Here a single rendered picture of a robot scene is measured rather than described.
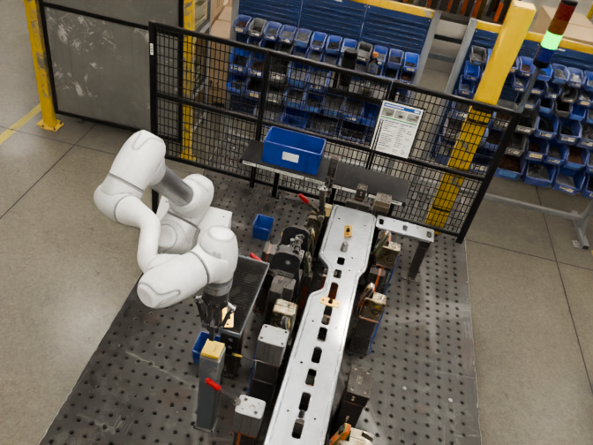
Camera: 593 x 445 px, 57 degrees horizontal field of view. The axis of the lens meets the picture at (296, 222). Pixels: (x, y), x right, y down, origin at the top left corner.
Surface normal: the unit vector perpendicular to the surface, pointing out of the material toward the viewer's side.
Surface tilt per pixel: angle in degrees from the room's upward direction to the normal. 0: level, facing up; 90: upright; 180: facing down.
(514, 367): 0
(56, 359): 0
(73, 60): 90
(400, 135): 90
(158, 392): 0
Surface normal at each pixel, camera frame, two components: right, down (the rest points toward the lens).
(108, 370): 0.15, -0.76
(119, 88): -0.17, 0.65
